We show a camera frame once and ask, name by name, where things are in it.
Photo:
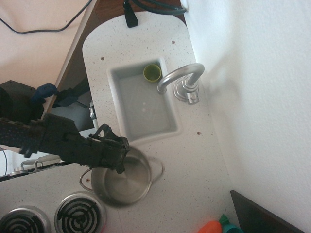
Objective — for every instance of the black box on floor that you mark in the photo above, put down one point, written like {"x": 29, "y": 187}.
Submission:
{"x": 15, "y": 102}

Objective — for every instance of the right black stove burner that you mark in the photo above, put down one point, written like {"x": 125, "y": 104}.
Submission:
{"x": 80, "y": 212}

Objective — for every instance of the orange toy carrot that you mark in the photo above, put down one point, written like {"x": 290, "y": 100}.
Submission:
{"x": 211, "y": 227}

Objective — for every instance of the left black stove burner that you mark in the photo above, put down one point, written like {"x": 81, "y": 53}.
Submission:
{"x": 25, "y": 219}

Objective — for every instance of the black stove burner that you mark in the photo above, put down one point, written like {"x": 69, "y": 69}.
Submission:
{"x": 25, "y": 219}
{"x": 80, "y": 212}

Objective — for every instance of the green plastic cup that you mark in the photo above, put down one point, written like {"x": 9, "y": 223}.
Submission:
{"x": 152, "y": 73}

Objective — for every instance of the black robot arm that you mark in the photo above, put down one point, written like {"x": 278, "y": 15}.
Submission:
{"x": 57, "y": 135}

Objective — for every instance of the blue cloth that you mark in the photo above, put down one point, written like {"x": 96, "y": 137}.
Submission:
{"x": 63, "y": 98}

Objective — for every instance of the grey toy sink basin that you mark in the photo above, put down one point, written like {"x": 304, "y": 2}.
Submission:
{"x": 143, "y": 114}

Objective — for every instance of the black strap clip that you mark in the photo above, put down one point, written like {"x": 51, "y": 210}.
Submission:
{"x": 130, "y": 17}

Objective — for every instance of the teal plastic toy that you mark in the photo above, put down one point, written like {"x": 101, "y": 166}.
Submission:
{"x": 227, "y": 227}

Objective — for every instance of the stainless steel pot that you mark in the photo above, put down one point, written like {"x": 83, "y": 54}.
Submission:
{"x": 126, "y": 189}

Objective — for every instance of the silver toy faucet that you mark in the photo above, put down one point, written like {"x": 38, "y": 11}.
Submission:
{"x": 186, "y": 86}

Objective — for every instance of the dark brown board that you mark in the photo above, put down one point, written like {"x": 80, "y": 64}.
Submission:
{"x": 253, "y": 218}

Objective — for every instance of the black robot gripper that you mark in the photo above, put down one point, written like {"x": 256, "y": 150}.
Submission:
{"x": 107, "y": 150}

